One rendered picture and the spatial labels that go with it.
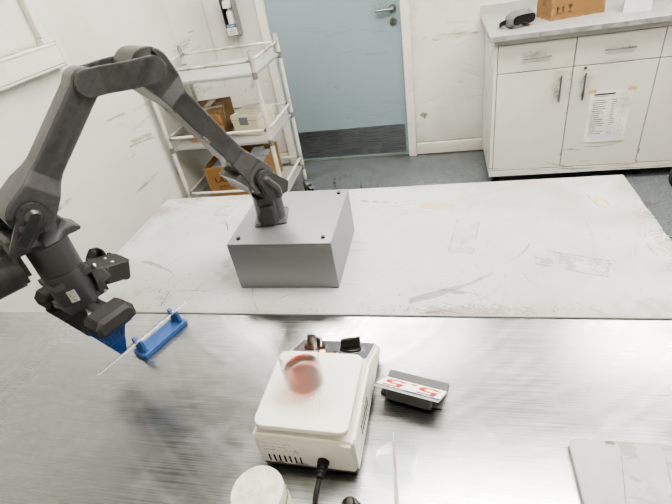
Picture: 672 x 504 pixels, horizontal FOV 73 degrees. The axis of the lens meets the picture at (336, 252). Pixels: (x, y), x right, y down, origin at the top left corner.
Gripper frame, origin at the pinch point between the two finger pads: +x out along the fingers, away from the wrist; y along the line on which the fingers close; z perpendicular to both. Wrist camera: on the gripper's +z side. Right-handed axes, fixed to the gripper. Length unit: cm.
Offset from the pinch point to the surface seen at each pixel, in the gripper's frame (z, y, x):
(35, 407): -12.0, 7.6, 10.4
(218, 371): 7.4, -15.9, 10.2
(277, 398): 3.4, -34.4, 1.4
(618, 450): 20, -71, 9
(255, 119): 160, 117, 30
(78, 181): 66, 141, 26
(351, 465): 2.9, -44.9, 7.5
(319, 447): 1.6, -41.6, 4.3
